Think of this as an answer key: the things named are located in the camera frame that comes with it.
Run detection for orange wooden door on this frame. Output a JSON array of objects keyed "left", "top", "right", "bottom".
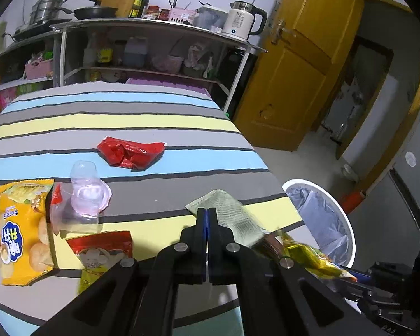
[{"left": 234, "top": 0, "right": 363, "bottom": 151}]

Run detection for yellow small snack packet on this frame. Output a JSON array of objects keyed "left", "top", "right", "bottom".
[{"left": 280, "top": 232, "right": 357, "bottom": 282}]

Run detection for clear plastic container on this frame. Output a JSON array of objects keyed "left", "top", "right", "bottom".
[{"left": 193, "top": 5, "right": 228, "bottom": 31}]

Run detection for red white snack packet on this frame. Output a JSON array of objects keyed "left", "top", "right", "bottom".
[{"left": 67, "top": 231, "right": 132, "bottom": 294}]

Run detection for white round trash bin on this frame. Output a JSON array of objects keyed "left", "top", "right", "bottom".
[{"left": 282, "top": 179, "right": 356, "bottom": 268}]

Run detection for grey refrigerator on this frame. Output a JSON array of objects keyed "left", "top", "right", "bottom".
[{"left": 350, "top": 122, "right": 420, "bottom": 271}]

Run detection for white metal shelf rack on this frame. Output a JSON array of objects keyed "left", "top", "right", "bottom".
[{"left": 51, "top": 17, "right": 268, "bottom": 112}]

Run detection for clear plastic cup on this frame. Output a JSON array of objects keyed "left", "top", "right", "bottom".
[{"left": 50, "top": 161, "right": 112, "bottom": 235}]

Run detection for pink lid storage box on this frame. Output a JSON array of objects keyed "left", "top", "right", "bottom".
[{"left": 125, "top": 77, "right": 210, "bottom": 95}]

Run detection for dark sauce bottle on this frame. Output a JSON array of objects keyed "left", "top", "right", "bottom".
[{"left": 139, "top": 0, "right": 149, "bottom": 18}]

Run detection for yellow biscuit bag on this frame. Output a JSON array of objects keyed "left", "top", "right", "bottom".
[{"left": 0, "top": 179, "right": 54, "bottom": 286}]

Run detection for printed paper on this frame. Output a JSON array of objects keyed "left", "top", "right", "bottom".
[{"left": 185, "top": 189, "right": 265, "bottom": 248}]

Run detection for grey oil jug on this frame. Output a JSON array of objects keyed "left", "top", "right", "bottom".
[{"left": 122, "top": 37, "right": 148, "bottom": 68}]

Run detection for pink plastic basket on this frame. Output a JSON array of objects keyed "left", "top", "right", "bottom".
[{"left": 24, "top": 59, "right": 53, "bottom": 80}]

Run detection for induction cooktop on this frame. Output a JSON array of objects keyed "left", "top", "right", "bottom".
[{"left": 12, "top": 18, "right": 70, "bottom": 42}]

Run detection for steel steamer pot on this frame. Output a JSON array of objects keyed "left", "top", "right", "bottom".
[{"left": 29, "top": 0, "right": 67, "bottom": 25}]

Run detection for white electric kettle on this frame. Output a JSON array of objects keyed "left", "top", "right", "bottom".
[{"left": 221, "top": 0, "right": 268, "bottom": 40}]

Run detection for pink utensil holder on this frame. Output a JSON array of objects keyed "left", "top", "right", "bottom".
[{"left": 168, "top": 8, "right": 196, "bottom": 25}]

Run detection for black frying pan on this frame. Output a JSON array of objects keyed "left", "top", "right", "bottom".
[{"left": 59, "top": 0, "right": 118, "bottom": 20}]

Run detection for striped table cloth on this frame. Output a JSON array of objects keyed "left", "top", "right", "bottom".
[{"left": 0, "top": 80, "right": 306, "bottom": 336}]

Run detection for red wrapper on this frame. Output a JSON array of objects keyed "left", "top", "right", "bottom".
[{"left": 97, "top": 137, "right": 166, "bottom": 171}]

